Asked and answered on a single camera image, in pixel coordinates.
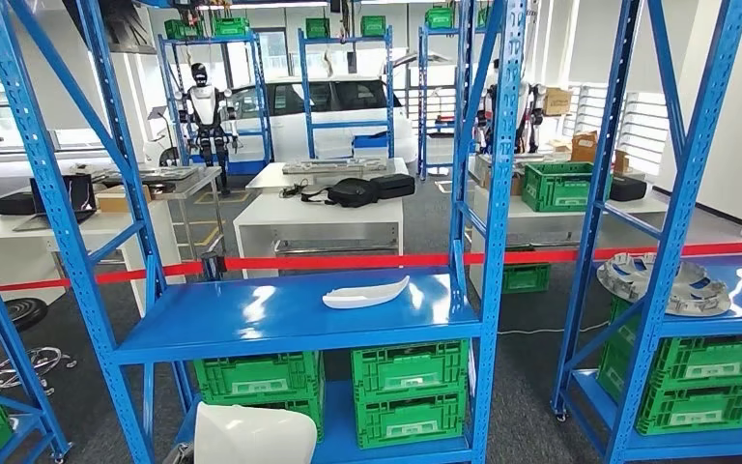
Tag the white black humanoid robot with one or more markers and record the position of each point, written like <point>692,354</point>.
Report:
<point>534,115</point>
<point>203,105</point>

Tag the cardboard box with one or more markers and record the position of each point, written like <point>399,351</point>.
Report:
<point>620,161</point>
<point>557,102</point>
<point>583,148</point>
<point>121,200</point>

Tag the black laptop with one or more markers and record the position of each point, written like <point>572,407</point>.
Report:
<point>80,192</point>

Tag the black backpack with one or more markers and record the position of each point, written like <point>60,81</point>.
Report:
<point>353,193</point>

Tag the blue plastic bin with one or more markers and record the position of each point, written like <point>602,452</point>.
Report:
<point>369,145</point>

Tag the black barrier post head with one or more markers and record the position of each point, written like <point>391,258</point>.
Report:
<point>214,266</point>

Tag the white curved panel orange lettering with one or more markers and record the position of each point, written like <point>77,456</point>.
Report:
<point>249,435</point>

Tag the white car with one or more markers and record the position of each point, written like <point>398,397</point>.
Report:
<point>284,134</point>

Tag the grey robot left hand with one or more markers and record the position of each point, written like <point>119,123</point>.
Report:
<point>180,455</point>

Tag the white table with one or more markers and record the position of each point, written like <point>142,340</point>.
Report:
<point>12,256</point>
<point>537,221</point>
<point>320,214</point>

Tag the silver wheel hub part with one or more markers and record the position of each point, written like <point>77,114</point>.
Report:
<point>691,294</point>

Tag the red barrier belt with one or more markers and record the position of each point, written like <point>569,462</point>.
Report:
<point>345,261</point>

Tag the black round stool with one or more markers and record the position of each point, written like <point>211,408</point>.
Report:
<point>6,317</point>

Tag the grey metal part tray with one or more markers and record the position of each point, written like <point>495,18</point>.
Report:
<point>166,173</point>
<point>332,166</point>

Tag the black bag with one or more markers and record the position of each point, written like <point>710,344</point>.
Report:
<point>14,205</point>

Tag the black hard case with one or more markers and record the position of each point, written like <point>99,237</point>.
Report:
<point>394,186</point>
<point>628,189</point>

